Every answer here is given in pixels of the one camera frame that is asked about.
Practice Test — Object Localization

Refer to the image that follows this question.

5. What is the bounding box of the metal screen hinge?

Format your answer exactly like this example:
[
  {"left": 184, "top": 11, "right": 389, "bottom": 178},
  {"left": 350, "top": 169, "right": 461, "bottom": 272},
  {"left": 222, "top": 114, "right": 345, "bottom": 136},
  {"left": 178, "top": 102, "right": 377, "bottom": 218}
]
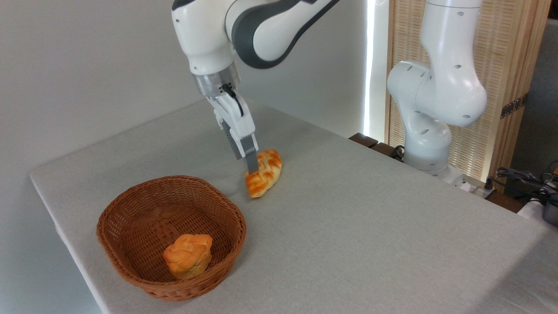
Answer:
[{"left": 500, "top": 92, "right": 529, "bottom": 119}]

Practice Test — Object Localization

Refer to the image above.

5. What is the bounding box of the round golden bread roll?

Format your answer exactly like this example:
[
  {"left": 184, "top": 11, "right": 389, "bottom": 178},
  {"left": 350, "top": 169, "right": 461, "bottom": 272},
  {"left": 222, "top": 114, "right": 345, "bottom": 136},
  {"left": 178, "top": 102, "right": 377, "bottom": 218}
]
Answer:
[{"left": 163, "top": 234, "right": 214, "bottom": 280}]

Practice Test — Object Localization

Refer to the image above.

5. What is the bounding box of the dark brown wooden board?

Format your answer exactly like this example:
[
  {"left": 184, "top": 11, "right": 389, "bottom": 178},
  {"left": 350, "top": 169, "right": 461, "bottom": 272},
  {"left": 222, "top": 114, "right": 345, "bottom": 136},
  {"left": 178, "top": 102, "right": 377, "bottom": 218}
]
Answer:
[{"left": 348, "top": 133, "right": 405, "bottom": 163}]

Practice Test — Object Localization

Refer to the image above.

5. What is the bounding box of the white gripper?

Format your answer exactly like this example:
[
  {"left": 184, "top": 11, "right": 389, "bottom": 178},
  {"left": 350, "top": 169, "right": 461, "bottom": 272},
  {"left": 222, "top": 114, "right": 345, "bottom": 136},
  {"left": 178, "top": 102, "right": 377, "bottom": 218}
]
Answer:
[{"left": 206, "top": 92, "right": 260, "bottom": 174}]

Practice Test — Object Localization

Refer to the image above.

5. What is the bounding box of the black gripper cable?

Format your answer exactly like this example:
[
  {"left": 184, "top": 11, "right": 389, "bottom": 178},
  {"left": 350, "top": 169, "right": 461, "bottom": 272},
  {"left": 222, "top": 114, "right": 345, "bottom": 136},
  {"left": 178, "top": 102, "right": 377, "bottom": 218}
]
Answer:
[{"left": 221, "top": 84, "right": 244, "bottom": 117}]

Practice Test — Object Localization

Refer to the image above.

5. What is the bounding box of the black cable bundle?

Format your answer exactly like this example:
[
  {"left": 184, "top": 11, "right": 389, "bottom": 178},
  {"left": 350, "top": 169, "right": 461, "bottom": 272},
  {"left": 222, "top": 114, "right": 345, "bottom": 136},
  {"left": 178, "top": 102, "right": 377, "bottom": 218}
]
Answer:
[{"left": 485, "top": 167, "right": 558, "bottom": 206}]

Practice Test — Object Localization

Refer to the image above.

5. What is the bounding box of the long braided bread loaf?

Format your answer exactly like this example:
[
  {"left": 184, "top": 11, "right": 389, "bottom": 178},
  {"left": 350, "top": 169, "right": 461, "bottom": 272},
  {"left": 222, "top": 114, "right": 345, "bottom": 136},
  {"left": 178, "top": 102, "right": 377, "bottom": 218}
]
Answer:
[{"left": 245, "top": 149, "right": 283, "bottom": 199}]

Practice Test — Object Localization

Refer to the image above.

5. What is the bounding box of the brown wicker basket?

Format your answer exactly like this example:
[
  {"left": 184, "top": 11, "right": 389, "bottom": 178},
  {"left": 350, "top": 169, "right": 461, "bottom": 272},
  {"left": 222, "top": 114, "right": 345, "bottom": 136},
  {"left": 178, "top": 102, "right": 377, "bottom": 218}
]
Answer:
[{"left": 96, "top": 175, "right": 247, "bottom": 302}]

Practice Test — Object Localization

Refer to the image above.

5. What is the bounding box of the grey tablecloth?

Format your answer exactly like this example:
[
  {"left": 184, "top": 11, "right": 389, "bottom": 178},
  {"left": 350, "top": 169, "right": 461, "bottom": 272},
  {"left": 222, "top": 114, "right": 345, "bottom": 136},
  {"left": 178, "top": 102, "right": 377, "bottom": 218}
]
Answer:
[{"left": 30, "top": 98, "right": 558, "bottom": 314}]

